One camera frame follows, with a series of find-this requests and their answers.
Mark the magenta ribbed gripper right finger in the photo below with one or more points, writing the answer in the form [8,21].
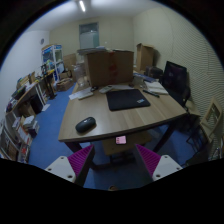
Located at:
[157,166]

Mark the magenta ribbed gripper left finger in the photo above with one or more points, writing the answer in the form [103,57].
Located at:
[75,167]

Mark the black computer mouse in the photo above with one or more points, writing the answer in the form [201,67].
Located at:
[85,125]

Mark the black mouse pad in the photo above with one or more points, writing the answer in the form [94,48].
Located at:
[126,99]

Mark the wooden stool with phone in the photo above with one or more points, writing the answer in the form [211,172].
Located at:
[141,138]

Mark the pink lit phone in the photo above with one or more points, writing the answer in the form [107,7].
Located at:
[121,140]

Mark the wooden table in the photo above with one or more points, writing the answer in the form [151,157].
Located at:
[162,110]

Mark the wooden chair right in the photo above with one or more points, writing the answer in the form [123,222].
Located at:
[204,133]

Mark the black pen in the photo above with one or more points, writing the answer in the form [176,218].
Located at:
[151,93]

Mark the white papers on table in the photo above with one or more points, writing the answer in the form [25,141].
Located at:
[81,94]

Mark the wooden side desk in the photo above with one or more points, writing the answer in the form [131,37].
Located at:
[23,90]

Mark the open white notebook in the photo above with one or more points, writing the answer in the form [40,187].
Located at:
[156,87]

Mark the cardboard boxes on floor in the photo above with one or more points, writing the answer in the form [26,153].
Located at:
[67,77]

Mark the white remote control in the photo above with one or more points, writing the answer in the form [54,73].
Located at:
[106,89]

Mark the black monitor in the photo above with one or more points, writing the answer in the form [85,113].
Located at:
[174,77]

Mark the clear plastic jar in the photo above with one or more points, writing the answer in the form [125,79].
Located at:
[80,75]

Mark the large cardboard box on table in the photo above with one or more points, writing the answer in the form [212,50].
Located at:
[109,67]

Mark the white blue display cabinet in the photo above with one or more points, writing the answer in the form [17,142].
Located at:
[52,57]

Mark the ceiling light tube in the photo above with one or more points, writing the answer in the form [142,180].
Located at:
[81,3]

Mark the bookshelf at left wall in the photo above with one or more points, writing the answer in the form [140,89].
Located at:
[16,137]

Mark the cardboard box at wall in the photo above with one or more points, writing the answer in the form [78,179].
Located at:
[145,56]

